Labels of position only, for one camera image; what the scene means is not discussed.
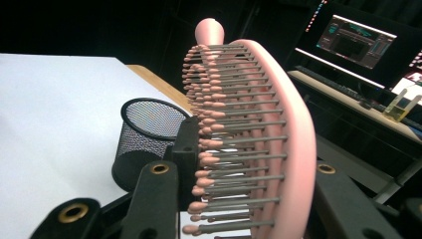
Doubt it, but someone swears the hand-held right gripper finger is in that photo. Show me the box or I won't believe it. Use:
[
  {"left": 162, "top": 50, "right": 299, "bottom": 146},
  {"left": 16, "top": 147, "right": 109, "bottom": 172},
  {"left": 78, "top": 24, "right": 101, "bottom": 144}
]
[{"left": 164, "top": 116, "right": 202, "bottom": 212}]

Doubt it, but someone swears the black mesh pen holder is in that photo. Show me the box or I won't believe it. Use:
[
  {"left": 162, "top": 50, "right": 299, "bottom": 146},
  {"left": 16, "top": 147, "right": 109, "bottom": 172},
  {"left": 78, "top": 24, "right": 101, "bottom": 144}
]
[{"left": 110, "top": 97, "right": 191, "bottom": 193}]

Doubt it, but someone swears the pink hairbrush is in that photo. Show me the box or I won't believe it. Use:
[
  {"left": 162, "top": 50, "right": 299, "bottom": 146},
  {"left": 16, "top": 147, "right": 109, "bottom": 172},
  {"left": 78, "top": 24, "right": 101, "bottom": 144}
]
[{"left": 181, "top": 17, "right": 317, "bottom": 239}]

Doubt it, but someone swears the black keyboard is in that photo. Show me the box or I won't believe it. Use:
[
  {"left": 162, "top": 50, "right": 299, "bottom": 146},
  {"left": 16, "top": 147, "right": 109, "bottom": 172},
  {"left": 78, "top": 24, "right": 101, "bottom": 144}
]
[{"left": 294, "top": 65, "right": 422, "bottom": 132}]

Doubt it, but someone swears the metal-framed desk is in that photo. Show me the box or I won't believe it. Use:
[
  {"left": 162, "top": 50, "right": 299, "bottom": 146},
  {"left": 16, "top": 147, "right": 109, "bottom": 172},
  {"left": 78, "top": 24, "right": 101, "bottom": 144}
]
[{"left": 288, "top": 69, "right": 422, "bottom": 205}]

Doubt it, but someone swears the dark computer monitor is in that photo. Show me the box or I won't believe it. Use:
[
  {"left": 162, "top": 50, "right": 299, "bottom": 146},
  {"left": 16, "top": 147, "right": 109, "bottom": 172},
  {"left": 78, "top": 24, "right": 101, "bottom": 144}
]
[{"left": 303, "top": 3, "right": 422, "bottom": 90}]

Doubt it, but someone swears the clear bottle with yellow liquid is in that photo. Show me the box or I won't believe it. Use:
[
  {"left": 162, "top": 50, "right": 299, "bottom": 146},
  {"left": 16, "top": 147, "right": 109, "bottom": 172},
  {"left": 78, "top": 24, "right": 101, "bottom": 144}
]
[{"left": 382, "top": 87, "right": 422, "bottom": 123}]

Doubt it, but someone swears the bright computer monitor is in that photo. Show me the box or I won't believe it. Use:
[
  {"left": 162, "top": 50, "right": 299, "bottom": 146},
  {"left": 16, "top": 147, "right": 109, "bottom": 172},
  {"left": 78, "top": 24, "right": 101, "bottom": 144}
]
[{"left": 390, "top": 49, "right": 422, "bottom": 107}]

